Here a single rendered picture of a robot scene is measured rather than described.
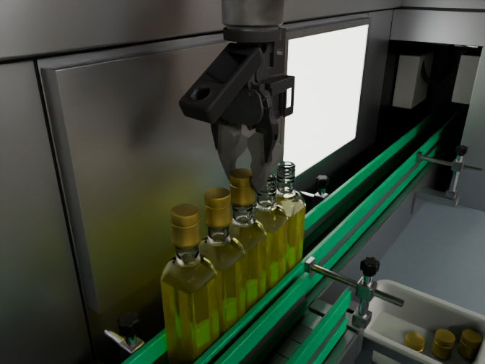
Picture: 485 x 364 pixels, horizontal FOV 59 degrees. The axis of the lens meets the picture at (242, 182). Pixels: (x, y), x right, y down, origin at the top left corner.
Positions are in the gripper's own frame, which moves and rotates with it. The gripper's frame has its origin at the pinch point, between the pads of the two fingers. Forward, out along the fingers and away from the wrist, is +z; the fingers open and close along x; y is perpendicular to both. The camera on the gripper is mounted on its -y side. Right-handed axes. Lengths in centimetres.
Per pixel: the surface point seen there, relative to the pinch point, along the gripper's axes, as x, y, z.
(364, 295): -15.5, 11.9, 20.4
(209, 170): 11.9, 7.0, 3.7
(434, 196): -12, 75, 30
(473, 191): -20, 97, 35
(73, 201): 13.6, -17.4, -0.2
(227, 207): -1.9, -5.8, 0.9
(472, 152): -17, 97, 23
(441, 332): -26, 27, 34
